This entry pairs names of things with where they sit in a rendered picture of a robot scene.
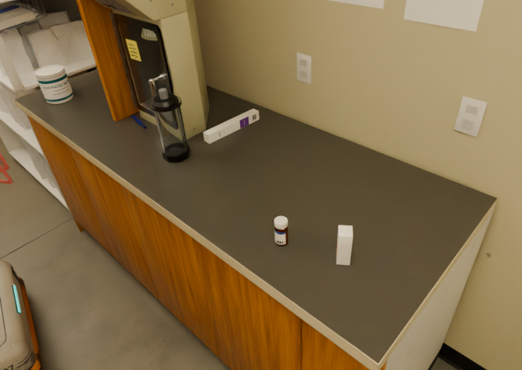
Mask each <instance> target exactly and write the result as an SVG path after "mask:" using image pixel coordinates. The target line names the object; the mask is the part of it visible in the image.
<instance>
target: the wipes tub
mask: <svg viewBox="0 0 522 370"><path fill-rule="evenodd" d="M35 76H36V77H37V81H38V83H39V85H40V88H41V90H42V93H43V95H44V98H45V100H46V101H47V103H49V104H59V103H65V102H67V101H69V100H70V99H72V98H73V96H74V94H73V92H72V89H71V85H70V82H69V81H68V77H67V74H66V72H65V70H64V66H62V65H48V66H45V67H42V68H39V69H37V70H36V71H35Z"/></svg>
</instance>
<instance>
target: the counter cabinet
mask: <svg viewBox="0 0 522 370"><path fill-rule="evenodd" d="M27 116H28V118H29V120H30V123H31V125H32V127H33V129H34V131H35V134H36V136H37V138H38V140H39V143H40V145H41V147H42V149H43V152H44V154H45V156H46V157H47V161H48V162H49V164H50V167H51V169H52V171H53V173H54V176H55V178H56V180H57V183H58V185H59V187H60V188H61V192H62V194H63V195H64V198H65V200H66V202H67V204H68V207H69V209H70V211H71V213H72V216H73V218H74V220H75V222H76V225H77V226H78V229H79V231H80V232H82V231H83V230H86V231H87V232H88V233H89V234H90V235H91V236H92V237H93V238H94V239H95V240H96V241H97V242H98V243H99V244H101V245H102V246H103V247H104V248H105V249H106V250H107V251H108V252H109V253H110V254H111V255H112V256H113V257H114V258H115V259H116V260H117V261H118V262H119V263H121V264H122V265H123V266H124V267H125V268H126V269H127V270H128V271H129V272H130V273H131V274H132V275H133V276H134V277H135V278H136V279H137V280H138V281H140V282H141V283H142V284H143V285H144V286H145V287H146V288H147V289H148V290H149V291H150V292H151V293H152V294H153V295H154V296H155V297H156V298H157V299H158V300H159V301H160V302H161V303H162V304H163V305H164V306H165V307H166V308H167V309H168V310H169V311H170V312H171V313H172V314H173V315H174V316H175V317H177V318H178V319H179V320H180V321H181V322H182V323H183V324H184V325H185V326H186V327H187V328H188V329H189V330H190V331H191V332H192V333H193V334H194V335H196V336H197V337H198V338H199V339H200V340H201V341H202V342H203V343H204V344H205V345H206V346H207V347H208V348H209V349H210V350H211V351H212V352H213V353H215V354H216V355H217V356H218V357H219V358H220V359H221V360H222V361H223V362H224V363H225V364H226V365H227V366H228V367H229V368H230V369H231V370H370V369H369V368H367V367H365V366H364V365H362V364H361V363H360V362H359V361H358V360H356V359H355V358H353V357H352V356H351V355H349V354H348V353H346V352H345V351H344V350H343V349H342V348H340V347H339V346H337V345H336V344H334V343H333V342H332V341H331V340H329V339H328V338H327V337H325V336H324V335H322V334H321V333H319V332H318V331H317V330H316V329H315V328H313V327H312V326H310V325H309V324H308V323H306V322H305V321H304V320H303V319H301V318H300V317H298V316H297V315H295V314H294V313H293V312H292V311H290V310H289V309H288V308H286V307H285V306H284V305H282V304H281V303H279V302H278V301H277V300H276V299H275V298H273V297H272V296H270V295H269V294H267V293H266V292H265V291H264V290H262V289H261V288H259V287H258V286H257V285H255V284H254V283H252V282H251V281H250V280H249V279H248V278H246V277H245V276H243V275H242V274H240V273H239V272H238V271H237V270H236V269H234V268H233V267H231V266H230V265H228V264H227V263H225V262H224V261H223V260H222V259H221V258H219V257H218V256H216V255H215V254H214V253H212V252H211V251H210V250H209V249H207V248H206V247H205V246H203V245H202V244H200V243H199V242H197V241H196V240H195V239H194V238H192V237H191V236H189V235H188V234H187V233H185V232H184V231H183V230H182V229H180V228H179V227H178V226H176V225H175V224H173V223H172V222H171V221H170V220H168V219H167V218H166V217H164V216H163V215H161V214H160V213H158V212H157V211H156V210H155V209H154V208H152V207H151V206H149V205H148V204H146V203H145V202H144V201H143V200H142V199H140V198H139V197H137V196H136V195H135V194H133V193H132V192H130V191H129V190H128V189H127V188H125V187H124V186H122V185H121V184H120V183H118V182H117V181H115V179H113V178H112V177H111V176H109V175H108V174H106V173H105V172H103V171H102V170H101V169H100V168H99V167H97V166H96V165H94V164H93V163H91V162H90V161H89V160H88V159H86V158H85V157H84V156H82V155H81V154H79V153H78V152H76V151H75V150H74V149H73V148H72V147H70V146H69V145H67V144H66V143H65V142H63V141H62V140H61V139H60V138H58V137H57V136H56V135H54V134H52V133H51V132H50V131H48V130H47V129H46V128H45V127H43V126H42V125H41V124H39V123H38V122H36V121H35V120H34V119H33V118H32V117H30V116H29V115H27ZM494 209H495V208H494ZM494 209H493V211H492V213H493V212H494ZM492 213H491V214H490V216H489V217H488V218H487V219H486V221H485V222H484V224H483V225H482V227H481V228H480V229H479V231H478V232H477V234H476V235H475V237H474V238H473V240H472V241H471V242H470V243H469V245H468V247H467V248H466V249H465V251H464V252H463V254H462V255H461V256H460V258H459V259H458V261H457V262H456V264H455V265H454V266H453V267H452V269H451V271H450V272H449V273H448V275H447V276H446V277H445V279H444V280H443V282H442V283H441V285H440V286H439V288H438V289H437V290H436V291H435V293H434V294H433V296H432V298H431V299H430V300H429V301H428V303H427V304H426V306H425V307H424V309H423V310H422V312H421V313H420V314H419V316H418V317H417V318H416V320H415V322H414V323H413V324H412V325H411V327H410V328H409V330H408V331H407V333H406V334H405V336H404V337H403V338H402V340H401V341H400V342H399V344H398V346H397V347H396V349H394V351H393V352H392V354H391V355H390V357H389V358H388V360H387V361H386V362H385V364H384V365H383V367H382V368H381V370H430V369H431V368H432V367H433V365H434V363H435V362H436V360H437V357H438V354H439V353H440V349H441V347H442V344H443V342H444V339H445V337H446V334H447V331H448V329H449V326H450V324H451V320H452V319H453V316H454V313H455V310H456V308H457V306H458V303H459V300H460V298H461V294H462V292H463V290H464V288H465V284H466V282H467V280H468V276H469V274H470V272H471V269H472V266H473V263H474V262H475V258H476V256H477V253H478V251H479V248H480V246H481V243H482V240H483V238H484V235H485V232H486V229H487V228H488V225H489V222H490V219H491V217H492Z"/></svg>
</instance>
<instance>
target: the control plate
mask: <svg viewBox="0 0 522 370"><path fill-rule="evenodd" d="M97 1H98V2H100V3H101V4H105V6H106V7H107V8H110V9H115V8H116V7H117V8H118V9H116V10H118V11H121V12H126V13H129V14H132V15H134V14H133V13H132V12H131V11H129V10H128V9H126V8H125V7H123V6H122V5H121V4H120V3H118V2H117V1H115V0H97ZM107 1H108V2H107ZM113 2H114V3H113ZM107 5H112V6H114V7H115V8H113V7H112V6H110V7H109V6H107ZM120 8H121V10H120ZM124 9H125V10H126V11H124Z"/></svg>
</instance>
